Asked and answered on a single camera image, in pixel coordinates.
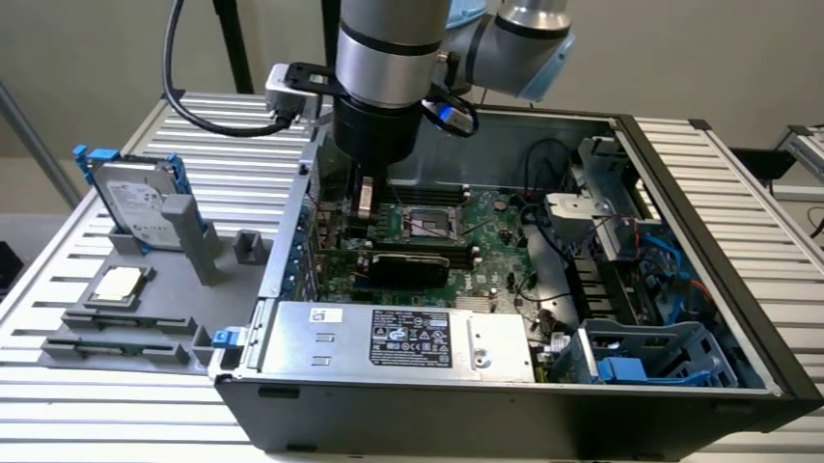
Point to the grey metal disk cage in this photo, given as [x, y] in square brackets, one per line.
[608, 193]

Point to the silver CPU chip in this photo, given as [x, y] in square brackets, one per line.
[118, 285]

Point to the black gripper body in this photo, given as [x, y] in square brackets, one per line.
[377, 130]

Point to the black graphics card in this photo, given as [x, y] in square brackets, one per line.
[409, 267]

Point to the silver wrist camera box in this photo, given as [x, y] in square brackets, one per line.
[286, 94]

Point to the hard disk in blue bracket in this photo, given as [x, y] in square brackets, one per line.
[138, 207]

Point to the silver power supply unit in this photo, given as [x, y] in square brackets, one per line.
[361, 345]

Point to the black RAM slots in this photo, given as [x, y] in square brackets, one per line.
[459, 254]
[430, 194]

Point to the grey metal pole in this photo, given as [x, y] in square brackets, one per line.
[35, 140]

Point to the grey parts rack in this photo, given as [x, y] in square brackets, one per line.
[160, 299]

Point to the blue grey disk bay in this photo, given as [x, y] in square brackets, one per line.
[644, 357]

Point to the CPU socket with metal frame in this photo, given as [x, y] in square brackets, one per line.
[433, 223]

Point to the blue case latch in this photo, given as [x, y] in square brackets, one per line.
[228, 336]

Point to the small silver heat sink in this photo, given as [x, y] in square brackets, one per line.
[475, 305]

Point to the black box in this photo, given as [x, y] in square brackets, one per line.
[763, 165]

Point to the black tripod pole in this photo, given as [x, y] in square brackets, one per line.
[232, 43]

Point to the black open PC case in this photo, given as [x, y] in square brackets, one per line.
[514, 419]

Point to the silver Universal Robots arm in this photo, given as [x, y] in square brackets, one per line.
[393, 43]

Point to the green motherboard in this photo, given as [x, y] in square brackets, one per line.
[495, 260]

